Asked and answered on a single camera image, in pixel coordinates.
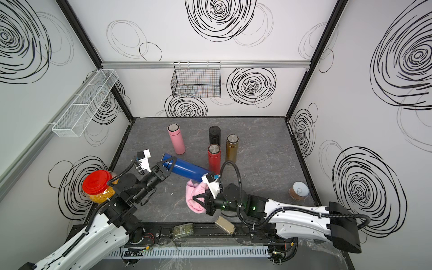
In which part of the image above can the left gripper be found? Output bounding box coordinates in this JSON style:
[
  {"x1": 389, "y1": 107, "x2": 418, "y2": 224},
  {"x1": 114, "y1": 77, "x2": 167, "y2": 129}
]
[{"x1": 133, "y1": 157, "x2": 176, "y2": 205}]

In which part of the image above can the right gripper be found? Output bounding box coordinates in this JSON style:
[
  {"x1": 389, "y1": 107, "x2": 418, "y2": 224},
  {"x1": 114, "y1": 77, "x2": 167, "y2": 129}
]
[{"x1": 194, "y1": 189, "x2": 246, "y2": 217}]

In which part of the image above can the blue thermos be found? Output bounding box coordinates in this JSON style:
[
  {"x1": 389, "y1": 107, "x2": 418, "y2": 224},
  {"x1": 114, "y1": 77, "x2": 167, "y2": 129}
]
[{"x1": 162, "y1": 153, "x2": 210, "y2": 182}]

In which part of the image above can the pink microfiber cloth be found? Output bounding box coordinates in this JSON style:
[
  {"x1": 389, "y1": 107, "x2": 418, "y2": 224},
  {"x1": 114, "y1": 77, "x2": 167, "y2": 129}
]
[{"x1": 185, "y1": 179, "x2": 210, "y2": 214}]

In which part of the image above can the pink thermos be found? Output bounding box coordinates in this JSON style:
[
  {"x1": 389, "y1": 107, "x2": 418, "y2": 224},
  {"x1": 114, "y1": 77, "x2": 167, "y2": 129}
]
[{"x1": 167, "y1": 123, "x2": 186, "y2": 155}]

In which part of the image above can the red thermos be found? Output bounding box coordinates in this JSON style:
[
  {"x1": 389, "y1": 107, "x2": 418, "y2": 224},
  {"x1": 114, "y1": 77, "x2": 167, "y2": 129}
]
[{"x1": 208, "y1": 144, "x2": 221, "y2": 174}]

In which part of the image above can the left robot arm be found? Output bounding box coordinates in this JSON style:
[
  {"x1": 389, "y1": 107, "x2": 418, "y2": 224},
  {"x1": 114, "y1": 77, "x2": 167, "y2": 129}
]
[{"x1": 21, "y1": 153, "x2": 177, "y2": 270}]

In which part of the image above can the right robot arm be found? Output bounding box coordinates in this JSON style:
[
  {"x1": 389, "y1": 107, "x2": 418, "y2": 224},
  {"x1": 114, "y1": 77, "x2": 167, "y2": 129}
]
[{"x1": 192, "y1": 174, "x2": 369, "y2": 254}]

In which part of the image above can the gold thermos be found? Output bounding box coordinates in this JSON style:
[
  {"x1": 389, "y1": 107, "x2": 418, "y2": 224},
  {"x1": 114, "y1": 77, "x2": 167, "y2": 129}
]
[{"x1": 226, "y1": 134, "x2": 239, "y2": 163}]

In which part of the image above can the black thermos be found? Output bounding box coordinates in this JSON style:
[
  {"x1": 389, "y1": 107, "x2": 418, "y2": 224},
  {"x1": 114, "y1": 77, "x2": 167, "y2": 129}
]
[{"x1": 208, "y1": 126, "x2": 221, "y2": 146}]

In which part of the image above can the beige sponge block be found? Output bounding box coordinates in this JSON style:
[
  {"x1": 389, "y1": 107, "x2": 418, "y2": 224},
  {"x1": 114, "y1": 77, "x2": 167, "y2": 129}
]
[{"x1": 215, "y1": 216, "x2": 236, "y2": 235}]

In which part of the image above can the green scouring pad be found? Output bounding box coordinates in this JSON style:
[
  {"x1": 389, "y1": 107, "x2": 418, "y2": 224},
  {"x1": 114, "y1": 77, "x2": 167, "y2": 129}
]
[{"x1": 171, "y1": 223, "x2": 195, "y2": 239}]

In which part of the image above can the red lid snack jar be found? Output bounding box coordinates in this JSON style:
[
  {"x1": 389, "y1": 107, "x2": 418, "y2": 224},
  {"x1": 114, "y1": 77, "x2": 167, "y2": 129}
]
[{"x1": 82, "y1": 170, "x2": 117, "y2": 204}]

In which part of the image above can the white lid can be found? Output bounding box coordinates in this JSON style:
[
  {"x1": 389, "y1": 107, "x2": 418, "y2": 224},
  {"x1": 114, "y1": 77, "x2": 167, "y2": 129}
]
[{"x1": 289, "y1": 182, "x2": 309, "y2": 201}]

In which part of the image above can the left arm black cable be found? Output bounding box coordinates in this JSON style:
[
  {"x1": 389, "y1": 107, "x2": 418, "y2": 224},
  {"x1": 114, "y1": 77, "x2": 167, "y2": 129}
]
[{"x1": 106, "y1": 156, "x2": 137, "y2": 187}]

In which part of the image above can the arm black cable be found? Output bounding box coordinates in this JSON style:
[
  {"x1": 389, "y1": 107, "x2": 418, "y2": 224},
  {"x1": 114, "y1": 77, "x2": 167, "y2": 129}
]
[
  {"x1": 106, "y1": 156, "x2": 137, "y2": 187},
  {"x1": 219, "y1": 160, "x2": 371, "y2": 230}
]

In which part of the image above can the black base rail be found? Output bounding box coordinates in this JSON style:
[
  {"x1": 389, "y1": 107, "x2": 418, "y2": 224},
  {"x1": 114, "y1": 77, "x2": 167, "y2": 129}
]
[{"x1": 124, "y1": 222, "x2": 304, "y2": 247}]

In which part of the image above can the white cable duct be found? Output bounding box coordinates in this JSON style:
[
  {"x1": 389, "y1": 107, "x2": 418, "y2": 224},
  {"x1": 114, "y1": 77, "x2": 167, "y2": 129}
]
[{"x1": 105, "y1": 246, "x2": 270, "y2": 259}]

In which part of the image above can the black wire basket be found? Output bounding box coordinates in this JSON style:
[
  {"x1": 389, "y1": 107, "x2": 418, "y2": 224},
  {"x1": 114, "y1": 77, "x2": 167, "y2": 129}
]
[{"x1": 170, "y1": 61, "x2": 222, "y2": 98}]

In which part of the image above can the white wire shelf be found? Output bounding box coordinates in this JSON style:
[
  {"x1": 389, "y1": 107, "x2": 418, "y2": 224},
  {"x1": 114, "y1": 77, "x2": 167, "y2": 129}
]
[{"x1": 52, "y1": 69, "x2": 119, "y2": 137}]

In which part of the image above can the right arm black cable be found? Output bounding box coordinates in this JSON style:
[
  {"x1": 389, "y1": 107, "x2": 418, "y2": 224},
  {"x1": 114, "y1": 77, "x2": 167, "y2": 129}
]
[{"x1": 219, "y1": 160, "x2": 371, "y2": 230}]

